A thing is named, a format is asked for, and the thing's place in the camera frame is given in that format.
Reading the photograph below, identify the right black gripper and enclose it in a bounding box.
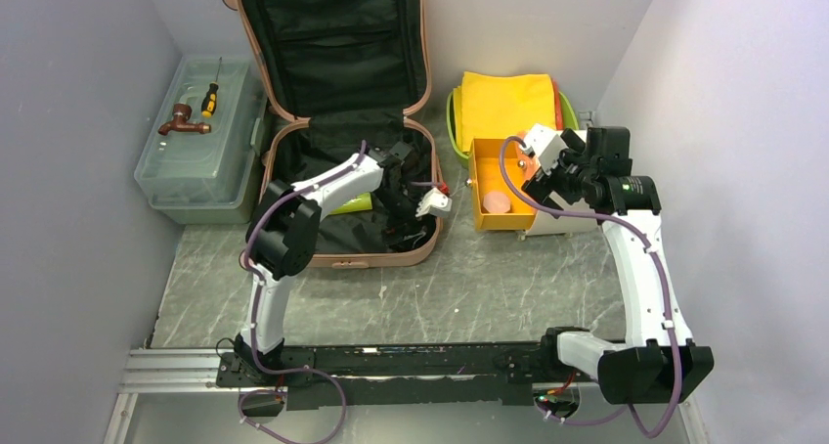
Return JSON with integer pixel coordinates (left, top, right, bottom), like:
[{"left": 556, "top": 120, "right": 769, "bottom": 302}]
[{"left": 522, "top": 129, "right": 597, "bottom": 218}]

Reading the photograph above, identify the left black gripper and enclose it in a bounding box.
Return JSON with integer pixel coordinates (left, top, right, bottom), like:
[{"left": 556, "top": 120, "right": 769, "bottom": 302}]
[{"left": 373, "top": 184, "right": 429, "bottom": 259}]

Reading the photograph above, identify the green plastic tray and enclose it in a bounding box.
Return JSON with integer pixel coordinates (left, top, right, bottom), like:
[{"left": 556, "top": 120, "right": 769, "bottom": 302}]
[{"left": 446, "top": 86, "right": 580, "bottom": 169}]

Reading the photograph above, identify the red printed package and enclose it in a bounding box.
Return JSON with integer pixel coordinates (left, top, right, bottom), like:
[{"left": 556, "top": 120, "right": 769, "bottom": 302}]
[{"left": 550, "top": 79, "right": 564, "bottom": 130}]

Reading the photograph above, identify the pink hexagonal lid jar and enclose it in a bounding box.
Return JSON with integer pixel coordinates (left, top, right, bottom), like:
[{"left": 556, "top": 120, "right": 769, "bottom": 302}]
[{"left": 481, "top": 191, "right": 512, "bottom": 214}]

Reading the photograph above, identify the cream appliance with orange rim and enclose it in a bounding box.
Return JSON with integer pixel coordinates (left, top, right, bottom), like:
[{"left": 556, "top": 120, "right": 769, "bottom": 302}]
[{"left": 468, "top": 138, "right": 597, "bottom": 239}]

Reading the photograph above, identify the yellow cloth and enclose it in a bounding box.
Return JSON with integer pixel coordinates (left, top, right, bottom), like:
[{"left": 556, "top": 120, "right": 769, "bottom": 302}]
[{"left": 457, "top": 71, "right": 555, "bottom": 153}]

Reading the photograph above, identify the pink hard-shell suitcase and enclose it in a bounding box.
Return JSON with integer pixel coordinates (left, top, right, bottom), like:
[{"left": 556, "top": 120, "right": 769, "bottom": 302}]
[{"left": 223, "top": 0, "right": 442, "bottom": 268}]

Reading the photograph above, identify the green yellow bottle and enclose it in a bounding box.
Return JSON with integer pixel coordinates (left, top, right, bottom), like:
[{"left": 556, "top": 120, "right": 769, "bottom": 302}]
[{"left": 331, "top": 193, "right": 372, "bottom": 215}]

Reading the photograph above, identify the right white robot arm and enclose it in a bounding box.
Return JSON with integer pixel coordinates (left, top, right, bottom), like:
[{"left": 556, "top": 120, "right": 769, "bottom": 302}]
[{"left": 518, "top": 124, "right": 715, "bottom": 405}]

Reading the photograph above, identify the translucent plastic toolbox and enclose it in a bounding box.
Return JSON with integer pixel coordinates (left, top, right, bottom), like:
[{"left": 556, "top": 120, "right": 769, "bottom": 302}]
[{"left": 134, "top": 55, "right": 268, "bottom": 225}]

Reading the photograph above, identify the yellow black screwdriver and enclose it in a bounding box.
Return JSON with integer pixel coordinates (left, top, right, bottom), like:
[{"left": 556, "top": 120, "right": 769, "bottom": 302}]
[{"left": 200, "top": 57, "right": 223, "bottom": 118}]

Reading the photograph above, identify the brown brass faucet valve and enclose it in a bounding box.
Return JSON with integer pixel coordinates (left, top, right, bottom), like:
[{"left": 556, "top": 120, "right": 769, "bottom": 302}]
[{"left": 157, "top": 103, "right": 212, "bottom": 136}]

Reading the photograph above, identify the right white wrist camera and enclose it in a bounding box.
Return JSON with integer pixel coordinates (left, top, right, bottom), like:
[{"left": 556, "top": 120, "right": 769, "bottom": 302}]
[{"left": 518, "top": 123, "right": 567, "bottom": 179}]

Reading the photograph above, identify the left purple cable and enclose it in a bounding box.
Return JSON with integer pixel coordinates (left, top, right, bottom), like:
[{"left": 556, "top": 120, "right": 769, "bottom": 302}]
[{"left": 237, "top": 140, "right": 448, "bottom": 444}]

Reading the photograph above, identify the purple cable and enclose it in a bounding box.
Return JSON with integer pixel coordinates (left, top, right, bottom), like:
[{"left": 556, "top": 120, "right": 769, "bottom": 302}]
[
  {"left": 499, "top": 135, "right": 684, "bottom": 440},
  {"left": 237, "top": 140, "right": 448, "bottom": 444}
]

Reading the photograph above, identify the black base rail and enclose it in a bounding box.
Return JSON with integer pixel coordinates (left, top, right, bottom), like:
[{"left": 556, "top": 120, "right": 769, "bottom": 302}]
[{"left": 215, "top": 341, "right": 588, "bottom": 411}]

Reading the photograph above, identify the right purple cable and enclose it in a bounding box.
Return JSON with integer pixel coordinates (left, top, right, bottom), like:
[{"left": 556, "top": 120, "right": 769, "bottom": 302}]
[{"left": 499, "top": 135, "right": 684, "bottom": 440}]

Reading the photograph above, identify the aluminium frame profile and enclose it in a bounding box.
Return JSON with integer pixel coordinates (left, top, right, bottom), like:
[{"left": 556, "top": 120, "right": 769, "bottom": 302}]
[{"left": 103, "top": 340, "right": 711, "bottom": 444}]

